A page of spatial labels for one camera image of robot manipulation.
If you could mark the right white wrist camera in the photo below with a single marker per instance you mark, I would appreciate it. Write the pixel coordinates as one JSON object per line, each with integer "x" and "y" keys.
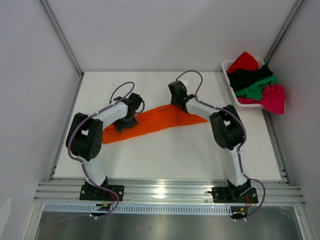
{"x": 185, "y": 82}

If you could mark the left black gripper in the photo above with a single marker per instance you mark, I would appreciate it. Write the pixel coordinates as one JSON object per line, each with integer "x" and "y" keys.
{"x": 119, "y": 126}

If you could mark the black t shirt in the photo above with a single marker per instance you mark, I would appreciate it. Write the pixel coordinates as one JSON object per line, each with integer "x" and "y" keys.
{"x": 241, "y": 78}

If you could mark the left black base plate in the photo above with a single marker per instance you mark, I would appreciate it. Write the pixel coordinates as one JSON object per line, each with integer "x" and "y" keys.
{"x": 92, "y": 193}

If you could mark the magenta t shirt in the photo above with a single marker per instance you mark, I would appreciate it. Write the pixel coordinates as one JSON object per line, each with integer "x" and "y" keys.
{"x": 273, "y": 99}

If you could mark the red t shirt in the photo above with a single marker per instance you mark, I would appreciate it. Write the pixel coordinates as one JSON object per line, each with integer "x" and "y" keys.
{"x": 244, "y": 62}

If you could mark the orange t shirt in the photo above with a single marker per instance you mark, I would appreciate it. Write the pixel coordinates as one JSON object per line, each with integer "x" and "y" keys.
{"x": 151, "y": 121}

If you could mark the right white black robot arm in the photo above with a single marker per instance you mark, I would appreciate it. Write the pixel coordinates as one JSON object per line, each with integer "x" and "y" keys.
{"x": 228, "y": 132}

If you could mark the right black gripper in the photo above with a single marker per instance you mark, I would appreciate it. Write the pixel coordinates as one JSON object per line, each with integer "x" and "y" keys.
{"x": 177, "y": 102}

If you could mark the slotted grey cable duct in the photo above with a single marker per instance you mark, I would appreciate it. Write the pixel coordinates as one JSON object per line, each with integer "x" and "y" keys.
{"x": 130, "y": 208}

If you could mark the white plastic laundry basket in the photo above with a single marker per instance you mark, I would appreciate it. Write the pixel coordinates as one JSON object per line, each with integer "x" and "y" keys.
{"x": 225, "y": 65}

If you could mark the green t shirt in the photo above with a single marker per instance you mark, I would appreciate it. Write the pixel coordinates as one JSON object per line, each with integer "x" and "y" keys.
{"x": 254, "y": 91}

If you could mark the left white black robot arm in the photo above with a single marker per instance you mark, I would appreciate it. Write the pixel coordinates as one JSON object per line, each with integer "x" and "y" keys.
{"x": 85, "y": 136}

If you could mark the aluminium mounting rail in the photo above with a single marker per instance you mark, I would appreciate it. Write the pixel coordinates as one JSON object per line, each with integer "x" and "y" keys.
{"x": 167, "y": 191}

